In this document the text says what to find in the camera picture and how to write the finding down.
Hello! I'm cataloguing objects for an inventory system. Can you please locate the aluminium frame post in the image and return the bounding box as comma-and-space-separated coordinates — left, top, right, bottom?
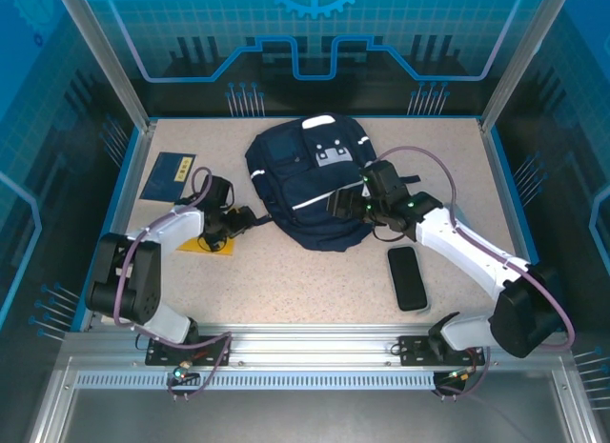
478, 0, 576, 134
52, 0, 158, 132

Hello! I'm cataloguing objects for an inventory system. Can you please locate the slotted metal cable duct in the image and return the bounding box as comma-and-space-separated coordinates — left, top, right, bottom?
73, 372, 440, 392

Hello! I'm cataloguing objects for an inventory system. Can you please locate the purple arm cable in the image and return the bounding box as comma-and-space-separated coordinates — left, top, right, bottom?
369, 145, 577, 353
112, 166, 234, 402

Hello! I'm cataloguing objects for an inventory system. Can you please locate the aluminium side rail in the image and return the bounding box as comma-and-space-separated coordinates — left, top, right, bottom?
78, 120, 158, 332

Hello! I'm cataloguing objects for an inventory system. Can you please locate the navy blue backpack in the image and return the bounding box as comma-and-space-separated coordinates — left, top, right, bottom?
245, 112, 421, 252

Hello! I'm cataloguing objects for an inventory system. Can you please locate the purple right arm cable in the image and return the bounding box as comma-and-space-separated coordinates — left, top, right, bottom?
369, 145, 577, 353

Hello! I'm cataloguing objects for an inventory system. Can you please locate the dark blue book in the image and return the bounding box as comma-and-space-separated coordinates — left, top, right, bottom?
139, 151, 198, 204

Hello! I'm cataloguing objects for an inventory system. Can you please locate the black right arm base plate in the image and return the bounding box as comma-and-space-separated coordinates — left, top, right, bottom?
397, 335, 492, 367

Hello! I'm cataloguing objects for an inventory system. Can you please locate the black smartphone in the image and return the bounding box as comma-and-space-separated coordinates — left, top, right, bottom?
386, 245, 429, 313

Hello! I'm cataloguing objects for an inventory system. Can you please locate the yellow book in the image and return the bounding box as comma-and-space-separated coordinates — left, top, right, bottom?
174, 234, 237, 259

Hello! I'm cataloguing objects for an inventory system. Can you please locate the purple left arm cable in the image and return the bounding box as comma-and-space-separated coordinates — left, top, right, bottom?
112, 166, 234, 402

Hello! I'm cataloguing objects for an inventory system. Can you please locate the aluminium front rail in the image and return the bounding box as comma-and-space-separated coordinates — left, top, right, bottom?
61, 322, 573, 369

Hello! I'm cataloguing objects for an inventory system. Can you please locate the green-lit power connector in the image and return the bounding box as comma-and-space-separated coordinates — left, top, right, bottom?
173, 361, 199, 385
445, 366, 478, 385

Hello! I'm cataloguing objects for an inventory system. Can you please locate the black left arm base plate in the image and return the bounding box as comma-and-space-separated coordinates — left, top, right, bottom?
145, 335, 234, 367

